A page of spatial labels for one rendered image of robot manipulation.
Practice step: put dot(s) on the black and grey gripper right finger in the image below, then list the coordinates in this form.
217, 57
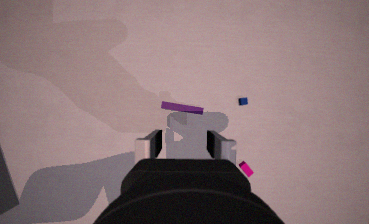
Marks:
221, 148

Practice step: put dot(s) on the small blue cube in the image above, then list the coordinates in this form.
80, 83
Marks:
243, 101

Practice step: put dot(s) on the small magenta block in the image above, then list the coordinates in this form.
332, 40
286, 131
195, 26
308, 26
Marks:
246, 168

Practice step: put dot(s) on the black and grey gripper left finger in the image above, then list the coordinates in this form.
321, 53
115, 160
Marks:
149, 146

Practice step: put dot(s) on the purple rod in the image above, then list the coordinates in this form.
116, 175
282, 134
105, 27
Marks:
181, 107

